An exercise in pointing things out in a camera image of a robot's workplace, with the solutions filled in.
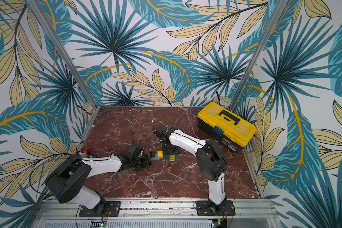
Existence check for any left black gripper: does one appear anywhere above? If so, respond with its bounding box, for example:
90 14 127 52
131 153 153 172

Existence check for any yellow lego brick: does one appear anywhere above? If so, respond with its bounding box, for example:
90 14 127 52
157 151 163 159

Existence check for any long light blue lego brick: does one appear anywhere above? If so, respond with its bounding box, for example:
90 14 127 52
150 156 166 160

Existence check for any green lego brick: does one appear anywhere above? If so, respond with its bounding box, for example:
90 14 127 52
170 154 175 162

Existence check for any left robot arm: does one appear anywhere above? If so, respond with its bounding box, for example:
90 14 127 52
44 143 152 216

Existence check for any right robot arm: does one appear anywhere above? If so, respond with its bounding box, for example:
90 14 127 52
154 126 227 208

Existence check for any red emergency stop button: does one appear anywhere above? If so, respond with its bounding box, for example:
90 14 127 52
80 146 92 154

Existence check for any yellow black toolbox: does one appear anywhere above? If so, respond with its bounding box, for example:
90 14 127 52
197 102 257 152

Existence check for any aluminium front rail frame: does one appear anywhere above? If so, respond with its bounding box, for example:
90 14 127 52
32 198 283 228

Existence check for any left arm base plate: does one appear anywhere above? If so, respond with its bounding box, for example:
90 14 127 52
79 201 121 218

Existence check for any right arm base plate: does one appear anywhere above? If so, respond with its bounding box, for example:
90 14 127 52
196 200 236 216

